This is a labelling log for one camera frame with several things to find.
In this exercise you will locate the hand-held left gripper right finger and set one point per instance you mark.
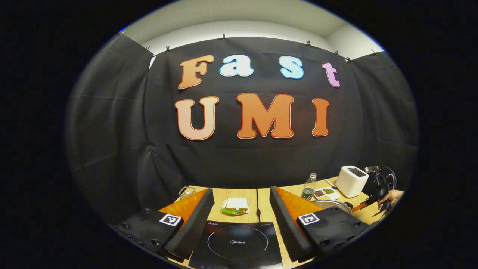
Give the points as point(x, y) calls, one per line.
point(287, 228)

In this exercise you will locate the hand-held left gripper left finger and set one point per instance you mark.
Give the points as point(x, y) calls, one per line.
point(194, 228)

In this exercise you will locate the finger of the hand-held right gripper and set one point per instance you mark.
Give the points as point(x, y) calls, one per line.
point(368, 201)

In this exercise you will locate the black induction cooktop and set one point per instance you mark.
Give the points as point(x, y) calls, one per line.
point(237, 243)

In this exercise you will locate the white toaster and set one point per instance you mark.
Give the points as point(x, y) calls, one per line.
point(350, 182)

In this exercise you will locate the white divided bean dish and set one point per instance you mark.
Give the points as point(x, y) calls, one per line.
point(326, 193)

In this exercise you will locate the clear plastic bottle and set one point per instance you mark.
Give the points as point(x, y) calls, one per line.
point(308, 188)

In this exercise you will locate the sandwich with lettuce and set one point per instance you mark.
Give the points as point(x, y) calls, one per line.
point(236, 204)

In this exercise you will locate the black backdrop cloth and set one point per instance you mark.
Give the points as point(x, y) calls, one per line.
point(119, 130)

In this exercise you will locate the row of black cloth clips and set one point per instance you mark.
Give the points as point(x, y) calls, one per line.
point(224, 37)

